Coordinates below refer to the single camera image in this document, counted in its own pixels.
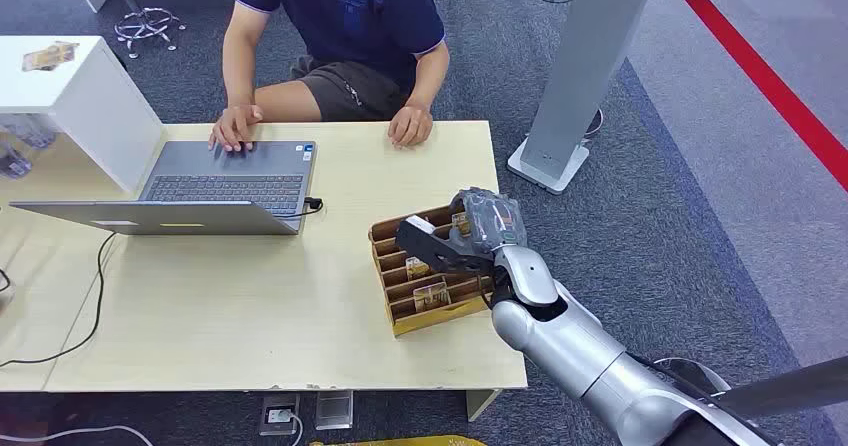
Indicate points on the person's right hand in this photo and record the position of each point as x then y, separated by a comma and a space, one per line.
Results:
233, 128

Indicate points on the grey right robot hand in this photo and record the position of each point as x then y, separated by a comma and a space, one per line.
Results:
491, 219

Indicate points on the person's left hand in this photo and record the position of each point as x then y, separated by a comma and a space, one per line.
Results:
411, 126

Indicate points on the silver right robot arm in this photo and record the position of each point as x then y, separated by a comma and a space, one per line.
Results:
570, 344

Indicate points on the person's right forearm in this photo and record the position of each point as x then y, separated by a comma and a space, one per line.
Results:
240, 65

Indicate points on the person's left forearm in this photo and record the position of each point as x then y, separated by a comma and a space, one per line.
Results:
427, 75

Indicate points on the clear card under hand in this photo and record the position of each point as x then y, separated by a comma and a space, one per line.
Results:
460, 223

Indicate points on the small clear printed card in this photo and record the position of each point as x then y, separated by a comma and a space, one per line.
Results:
418, 269

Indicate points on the large clear printed card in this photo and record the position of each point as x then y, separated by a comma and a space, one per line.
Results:
432, 296

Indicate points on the person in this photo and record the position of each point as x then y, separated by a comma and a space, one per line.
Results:
358, 26

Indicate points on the wooden slotted card holder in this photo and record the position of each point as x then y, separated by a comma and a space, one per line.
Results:
424, 317

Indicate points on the card with brown print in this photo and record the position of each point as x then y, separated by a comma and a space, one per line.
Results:
50, 55

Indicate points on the grey open laptop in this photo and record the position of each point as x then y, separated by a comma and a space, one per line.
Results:
225, 184

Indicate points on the office chair chrome base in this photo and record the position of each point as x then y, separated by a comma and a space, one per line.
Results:
147, 27

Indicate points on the white shelf box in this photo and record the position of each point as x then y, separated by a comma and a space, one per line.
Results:
99, 108

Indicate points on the white table leg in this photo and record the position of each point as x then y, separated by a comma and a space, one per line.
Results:
480, 403

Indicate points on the grey kiosk stand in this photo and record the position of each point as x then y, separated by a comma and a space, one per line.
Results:
590, 52

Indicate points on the clear plastic holder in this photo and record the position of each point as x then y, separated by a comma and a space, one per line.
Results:
32, 130

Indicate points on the yellow object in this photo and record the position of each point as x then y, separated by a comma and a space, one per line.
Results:
397, 441

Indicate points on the metal floor plate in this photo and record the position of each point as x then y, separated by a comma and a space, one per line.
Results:
334, 410

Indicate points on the floor power socket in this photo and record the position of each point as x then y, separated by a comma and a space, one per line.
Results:
278, 415

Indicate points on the dark grey bar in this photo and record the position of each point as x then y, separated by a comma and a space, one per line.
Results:
788, 386

